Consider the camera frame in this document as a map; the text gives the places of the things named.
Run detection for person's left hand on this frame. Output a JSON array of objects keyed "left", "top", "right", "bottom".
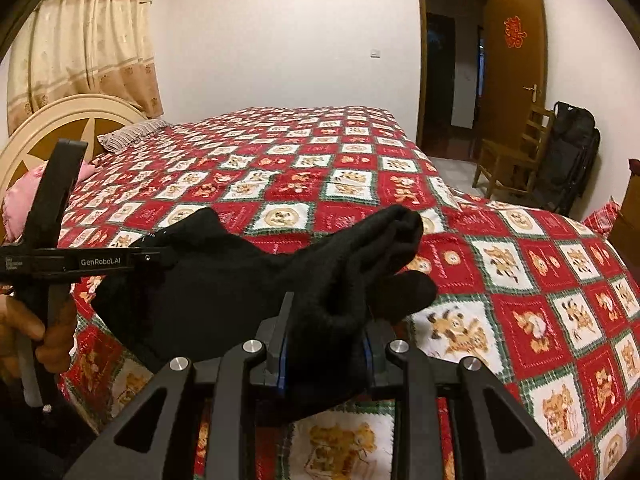
[{"left": 0, "top": 294, "right": 79, "bottom": 386}]

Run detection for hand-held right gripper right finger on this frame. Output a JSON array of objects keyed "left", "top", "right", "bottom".
[{"left": 361, "top": 324, "right": 581, "bottom": 480}]

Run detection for pink pillow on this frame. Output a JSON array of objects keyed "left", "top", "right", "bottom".
[{"left": 2, "top": 162, "right": 97, "bottom": 239}]

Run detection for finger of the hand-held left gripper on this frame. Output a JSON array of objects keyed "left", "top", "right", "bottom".
[{"left": 131, "top": 230, "right": 173, "bottom": 267}]

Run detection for red patterned pillow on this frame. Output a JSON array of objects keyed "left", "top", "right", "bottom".
[{"left": 582, "top": 197, "right": 622, "bottom": 237}]

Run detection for wooden door frame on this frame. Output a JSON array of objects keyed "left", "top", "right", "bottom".
[{"left": 416, "top": 0, "right": 493, "bottom": 150}]

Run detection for wooden chair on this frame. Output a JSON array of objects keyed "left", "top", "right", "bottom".
[{"left": 472, "top": 105, "right": 556, "bottom": 202}]

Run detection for red printed checkered blanket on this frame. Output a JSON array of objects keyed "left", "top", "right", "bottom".
[{"left": 50, "top": 106, "right": 640, "bottom": 480}]

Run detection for cream wooden headboard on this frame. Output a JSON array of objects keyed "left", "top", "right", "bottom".
[{"left": 0, "top": 93, "right": 151, "bottom": 242}]

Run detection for striped pillow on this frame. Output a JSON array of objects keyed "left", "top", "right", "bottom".
[{"left": 97, "top": 119, "right": 169, "bottom": 154}]

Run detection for wooden door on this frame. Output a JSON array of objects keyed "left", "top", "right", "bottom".
[{"left": 480, "top": 0, "right": 547, "bottom": 162}]

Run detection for red paper door decoration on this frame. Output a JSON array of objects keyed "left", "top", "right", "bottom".
[{"left": 503, "top": 16, "right": 530, "bottom": 50}]

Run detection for black bag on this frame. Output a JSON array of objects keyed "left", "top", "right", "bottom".
[{"left": 530, "top": 101, "right": 601, "bottom": 217}]

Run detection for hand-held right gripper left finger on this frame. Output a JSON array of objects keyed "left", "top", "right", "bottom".
[{"left": 65, "top": 291, "right": 297, "bottom": 480}]

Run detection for beige curtain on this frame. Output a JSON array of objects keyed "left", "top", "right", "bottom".
[{"left": 7, "top": 0, "right": 164, "bottom": 137}]

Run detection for black pants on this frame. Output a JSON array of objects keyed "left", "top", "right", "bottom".
[{"left": 92, "top": 205, "right": 439, "bottom": 418}]

